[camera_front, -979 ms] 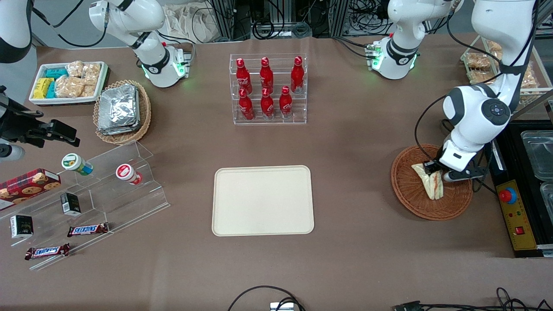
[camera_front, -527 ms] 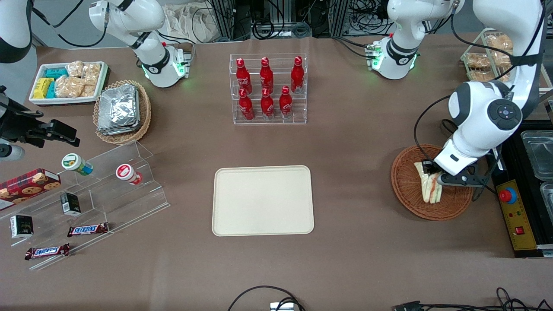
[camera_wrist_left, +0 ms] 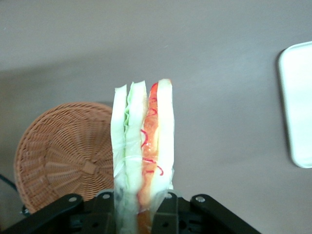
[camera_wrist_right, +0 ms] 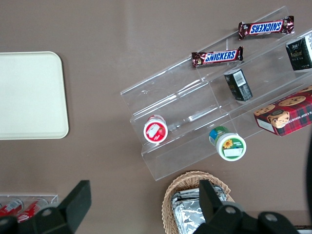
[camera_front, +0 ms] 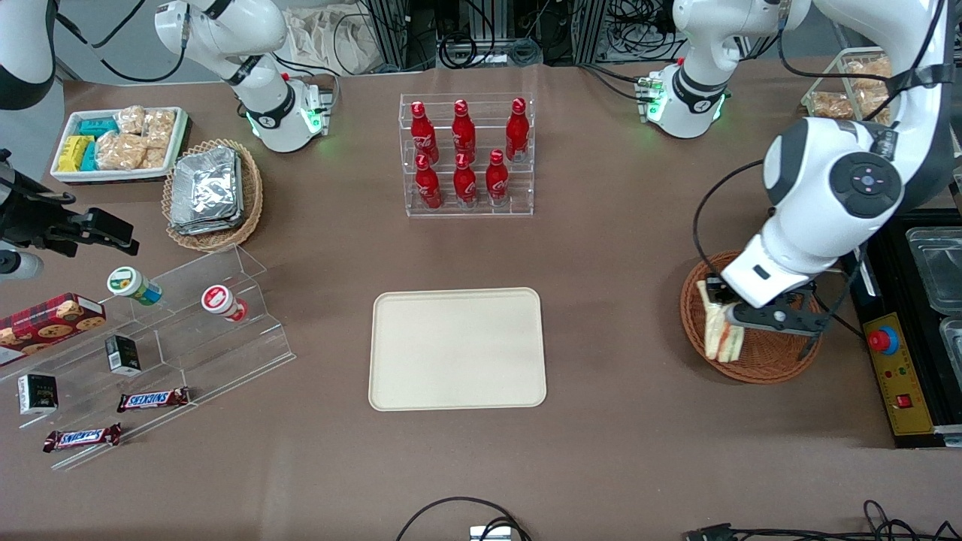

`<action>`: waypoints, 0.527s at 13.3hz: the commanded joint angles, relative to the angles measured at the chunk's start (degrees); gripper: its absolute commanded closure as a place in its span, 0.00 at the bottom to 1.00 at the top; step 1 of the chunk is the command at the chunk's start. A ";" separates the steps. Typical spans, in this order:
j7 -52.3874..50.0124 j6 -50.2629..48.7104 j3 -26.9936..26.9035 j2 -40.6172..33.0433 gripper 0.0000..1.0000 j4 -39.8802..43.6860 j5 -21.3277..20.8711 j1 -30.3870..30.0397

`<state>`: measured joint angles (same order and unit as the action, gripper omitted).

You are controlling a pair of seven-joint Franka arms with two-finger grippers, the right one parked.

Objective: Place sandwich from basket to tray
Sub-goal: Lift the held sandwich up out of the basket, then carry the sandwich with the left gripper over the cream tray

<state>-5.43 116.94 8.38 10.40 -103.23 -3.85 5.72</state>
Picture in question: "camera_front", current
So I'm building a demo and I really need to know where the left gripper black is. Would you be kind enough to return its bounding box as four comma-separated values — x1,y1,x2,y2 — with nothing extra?
706,275,824,335

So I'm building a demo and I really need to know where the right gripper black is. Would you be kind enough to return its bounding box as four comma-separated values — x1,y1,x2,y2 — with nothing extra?
0,150,141,260

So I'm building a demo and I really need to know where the triangle sandwich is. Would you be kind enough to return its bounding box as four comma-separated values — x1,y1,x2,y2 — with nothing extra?
695,280,746,364

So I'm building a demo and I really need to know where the round brown wicker basket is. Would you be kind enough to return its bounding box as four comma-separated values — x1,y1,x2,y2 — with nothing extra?
680,250,825,385

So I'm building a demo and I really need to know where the oval tan wicker basket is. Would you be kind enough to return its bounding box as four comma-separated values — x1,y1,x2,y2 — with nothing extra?
162,139,264,252

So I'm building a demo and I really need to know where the cream plastic tray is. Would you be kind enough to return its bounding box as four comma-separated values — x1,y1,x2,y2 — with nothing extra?
368,287,548,413

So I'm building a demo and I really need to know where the green lid cup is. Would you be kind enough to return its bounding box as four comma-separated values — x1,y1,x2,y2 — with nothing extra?
107,266,163,306

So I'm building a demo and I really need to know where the yellow snack pack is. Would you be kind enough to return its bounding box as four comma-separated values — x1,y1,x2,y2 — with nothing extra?
58,135,95,173

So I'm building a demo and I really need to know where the silver foil container stack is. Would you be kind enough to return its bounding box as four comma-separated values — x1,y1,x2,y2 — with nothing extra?
169,147,245,235

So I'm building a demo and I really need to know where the white rectangular bin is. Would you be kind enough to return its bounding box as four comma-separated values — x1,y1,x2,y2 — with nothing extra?
49,105,189,185

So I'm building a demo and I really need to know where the red cookie box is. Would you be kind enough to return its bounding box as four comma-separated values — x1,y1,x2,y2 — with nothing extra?
0,293,107,367

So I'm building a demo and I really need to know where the small black box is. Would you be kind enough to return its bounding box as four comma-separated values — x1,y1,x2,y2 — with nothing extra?
17,373,59,416
104,334,142,376

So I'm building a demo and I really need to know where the red lid cup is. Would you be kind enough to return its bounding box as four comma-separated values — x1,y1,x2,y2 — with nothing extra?
201,284,249,322

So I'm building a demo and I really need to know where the clear acrylic stepped stand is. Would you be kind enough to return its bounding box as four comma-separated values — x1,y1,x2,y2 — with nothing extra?
0,244,296,473

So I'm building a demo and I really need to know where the brown Snickers bar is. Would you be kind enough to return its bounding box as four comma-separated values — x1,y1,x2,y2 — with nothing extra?
116,387,190,413
43,423,123,453

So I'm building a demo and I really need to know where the black machine yellow control panel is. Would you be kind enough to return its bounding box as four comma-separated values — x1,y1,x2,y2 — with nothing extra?
849,210,962,449

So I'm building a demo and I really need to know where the clear plastic container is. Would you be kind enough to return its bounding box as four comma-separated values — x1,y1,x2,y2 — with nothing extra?
906,225,962,315
939,316,962,369

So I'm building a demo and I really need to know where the clear bin of snacks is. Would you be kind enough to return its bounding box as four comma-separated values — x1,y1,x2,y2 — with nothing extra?
800,47,903,126

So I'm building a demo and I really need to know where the clear acrylic bottle rack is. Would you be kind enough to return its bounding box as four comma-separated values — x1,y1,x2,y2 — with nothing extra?
398,92,536,219

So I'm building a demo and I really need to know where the red cola bottle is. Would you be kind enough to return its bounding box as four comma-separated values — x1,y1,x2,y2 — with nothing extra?
410,101,439,162
486,149,510,205
506,98,529,162
452,99,476,160
453,153,478,207
416,154,443,210

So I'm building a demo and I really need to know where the white cloth bag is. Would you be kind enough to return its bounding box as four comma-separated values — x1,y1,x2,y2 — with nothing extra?
284,6,386,76

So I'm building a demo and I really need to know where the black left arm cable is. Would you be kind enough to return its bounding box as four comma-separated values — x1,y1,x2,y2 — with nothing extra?
691,159,767,280

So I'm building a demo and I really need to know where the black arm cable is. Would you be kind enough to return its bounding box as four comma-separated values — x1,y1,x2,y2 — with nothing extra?
56,0,189,83
691,159,767,280

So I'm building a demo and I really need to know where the black machine power cable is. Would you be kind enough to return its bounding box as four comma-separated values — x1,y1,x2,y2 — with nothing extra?
815,289,865,339

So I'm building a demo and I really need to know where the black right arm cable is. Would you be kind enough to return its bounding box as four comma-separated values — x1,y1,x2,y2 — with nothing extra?
56,0,189,83

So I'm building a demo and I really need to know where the black cable with connector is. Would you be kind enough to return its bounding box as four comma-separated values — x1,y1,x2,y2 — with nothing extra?
684,500,962,541

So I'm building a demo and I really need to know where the black looped cable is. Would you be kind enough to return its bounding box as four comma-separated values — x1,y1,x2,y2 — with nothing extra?
395,496,532,541

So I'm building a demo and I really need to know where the black coiled cable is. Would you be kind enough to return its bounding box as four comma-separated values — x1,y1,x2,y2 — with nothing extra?
438,34,543,70

